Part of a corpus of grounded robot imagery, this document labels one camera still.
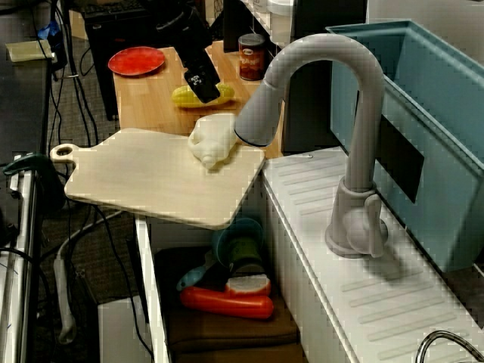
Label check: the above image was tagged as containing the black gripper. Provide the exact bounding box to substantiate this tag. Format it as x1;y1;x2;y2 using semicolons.
179;46;222;104

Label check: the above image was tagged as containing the yellow toy corn cob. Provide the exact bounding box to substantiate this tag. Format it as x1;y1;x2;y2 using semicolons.
172;83;235;110

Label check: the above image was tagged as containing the white toy detergent bottle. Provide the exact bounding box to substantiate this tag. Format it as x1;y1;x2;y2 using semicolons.
188;112;241;171

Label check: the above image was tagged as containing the red soup can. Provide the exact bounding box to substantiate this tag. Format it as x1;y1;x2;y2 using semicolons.
237;33;268;82

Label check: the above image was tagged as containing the red plate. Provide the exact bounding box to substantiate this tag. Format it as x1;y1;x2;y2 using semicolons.
107;45;166;76

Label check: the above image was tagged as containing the clear jar white lid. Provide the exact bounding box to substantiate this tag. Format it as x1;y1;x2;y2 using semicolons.
266;0;296;45

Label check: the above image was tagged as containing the black equipment box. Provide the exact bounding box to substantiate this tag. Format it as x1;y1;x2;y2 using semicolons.
83;7;182;121

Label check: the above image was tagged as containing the pale wooden cutting board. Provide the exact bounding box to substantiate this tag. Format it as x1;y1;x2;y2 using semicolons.
48;127;267;231

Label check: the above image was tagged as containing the teal toy cup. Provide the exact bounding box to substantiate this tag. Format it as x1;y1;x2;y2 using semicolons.
210;217;265;268

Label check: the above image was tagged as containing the grey toy faucet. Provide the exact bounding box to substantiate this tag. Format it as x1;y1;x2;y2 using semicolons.
233;33;390;259

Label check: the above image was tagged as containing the green toy cup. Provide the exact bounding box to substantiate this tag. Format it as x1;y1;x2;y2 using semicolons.
228;236;265;268

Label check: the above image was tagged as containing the yellow notepad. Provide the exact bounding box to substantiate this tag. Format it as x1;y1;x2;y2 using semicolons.
5;39;54;64

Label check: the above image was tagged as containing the green clamp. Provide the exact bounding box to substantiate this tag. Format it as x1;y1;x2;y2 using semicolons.
2;150;66;215

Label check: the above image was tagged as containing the black desk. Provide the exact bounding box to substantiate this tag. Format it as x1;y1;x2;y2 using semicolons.
0;56;52;163

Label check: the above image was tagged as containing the toy bread slice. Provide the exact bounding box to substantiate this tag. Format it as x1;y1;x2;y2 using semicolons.
225;275;272;297

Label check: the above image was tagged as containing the white toy sink unit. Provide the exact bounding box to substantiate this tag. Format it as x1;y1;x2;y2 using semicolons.
135;145;484;363

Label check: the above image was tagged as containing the orange toy hot dog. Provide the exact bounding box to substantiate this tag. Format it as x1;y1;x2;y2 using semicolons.
179;286;275;321

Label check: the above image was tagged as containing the teal plastic bin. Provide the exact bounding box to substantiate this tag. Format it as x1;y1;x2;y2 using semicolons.
324;19;484;273

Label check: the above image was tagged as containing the white box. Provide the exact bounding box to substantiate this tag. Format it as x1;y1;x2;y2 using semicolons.
97;294;153;363

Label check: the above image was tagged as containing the silver metal frame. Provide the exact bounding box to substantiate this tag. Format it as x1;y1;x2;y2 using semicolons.
0;153;39;363

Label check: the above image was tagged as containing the metal wire handle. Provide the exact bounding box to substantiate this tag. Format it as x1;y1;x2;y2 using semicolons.
415;330;484;363

